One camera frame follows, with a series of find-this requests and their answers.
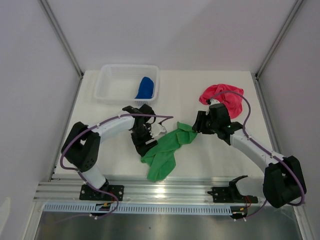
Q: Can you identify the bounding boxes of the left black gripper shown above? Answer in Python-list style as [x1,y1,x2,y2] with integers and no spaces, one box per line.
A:
[131,124,158,157]

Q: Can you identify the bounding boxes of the green towel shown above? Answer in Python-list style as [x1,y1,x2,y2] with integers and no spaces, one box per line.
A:
[140,122,197,182]

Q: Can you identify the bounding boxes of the blue towel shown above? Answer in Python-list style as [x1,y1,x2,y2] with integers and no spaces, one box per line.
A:
[135,76,155,99]

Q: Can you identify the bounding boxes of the white plastic basket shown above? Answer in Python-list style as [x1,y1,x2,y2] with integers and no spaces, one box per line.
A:
[93,64,160,106]

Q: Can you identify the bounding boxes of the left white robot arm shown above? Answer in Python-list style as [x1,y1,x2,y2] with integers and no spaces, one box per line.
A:
[61,104,166,200]

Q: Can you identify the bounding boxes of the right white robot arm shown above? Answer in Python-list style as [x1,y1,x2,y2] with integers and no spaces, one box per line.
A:
[192,103,307,208]

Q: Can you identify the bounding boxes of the pink towel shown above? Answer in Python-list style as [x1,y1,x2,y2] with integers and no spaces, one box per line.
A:
[198,83,244,119]

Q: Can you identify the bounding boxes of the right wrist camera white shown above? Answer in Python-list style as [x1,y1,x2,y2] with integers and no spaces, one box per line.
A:
[206,98,220,110]

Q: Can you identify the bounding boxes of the aluminium rail frame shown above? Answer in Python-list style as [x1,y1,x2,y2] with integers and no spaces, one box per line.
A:
[33,174,233,205]

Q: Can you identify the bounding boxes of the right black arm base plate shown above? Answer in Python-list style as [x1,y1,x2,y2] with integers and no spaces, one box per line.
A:
[207,175,258,204]

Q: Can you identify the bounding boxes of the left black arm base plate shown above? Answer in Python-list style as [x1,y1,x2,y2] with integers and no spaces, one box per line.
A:
[79,184,125,201]

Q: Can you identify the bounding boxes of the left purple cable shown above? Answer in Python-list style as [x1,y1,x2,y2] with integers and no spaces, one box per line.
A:
[61,113,175,222]

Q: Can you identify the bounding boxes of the white slotted cable duct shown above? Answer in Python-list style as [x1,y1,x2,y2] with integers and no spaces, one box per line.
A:
[43,202,232,216]

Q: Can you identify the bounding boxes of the right aluminium corner post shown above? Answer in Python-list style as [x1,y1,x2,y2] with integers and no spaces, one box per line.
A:
[254,0,307,80]

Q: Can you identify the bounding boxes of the aluminium corner post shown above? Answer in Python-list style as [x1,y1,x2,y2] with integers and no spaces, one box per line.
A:
[254,0,307,80]
[37,0,84,79]

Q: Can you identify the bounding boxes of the left aluminium corner post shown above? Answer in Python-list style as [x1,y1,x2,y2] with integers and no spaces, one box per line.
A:
[37,0,84,79]

